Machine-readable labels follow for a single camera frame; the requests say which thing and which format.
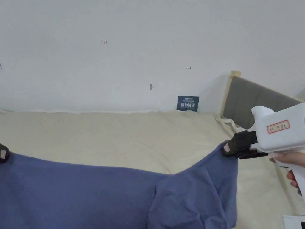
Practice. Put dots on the person's right hand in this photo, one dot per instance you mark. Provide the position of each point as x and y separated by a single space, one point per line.
290 158

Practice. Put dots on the dark blue garment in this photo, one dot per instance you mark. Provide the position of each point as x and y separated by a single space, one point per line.
78 190

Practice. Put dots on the grey padded headboard, wooden frame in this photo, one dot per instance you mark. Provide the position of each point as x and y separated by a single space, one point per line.
250 100

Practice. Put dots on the bed with beige sheet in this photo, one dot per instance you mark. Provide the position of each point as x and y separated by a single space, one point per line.
95 133

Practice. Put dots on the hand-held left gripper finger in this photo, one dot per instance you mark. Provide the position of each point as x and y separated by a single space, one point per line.
3 153

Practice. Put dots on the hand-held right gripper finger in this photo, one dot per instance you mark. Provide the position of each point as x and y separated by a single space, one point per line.
245 139
232 150

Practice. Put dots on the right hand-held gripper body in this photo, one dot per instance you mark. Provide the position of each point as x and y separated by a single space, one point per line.
278 133

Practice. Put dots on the dark blue printed card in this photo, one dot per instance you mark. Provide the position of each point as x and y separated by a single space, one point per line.
187 103

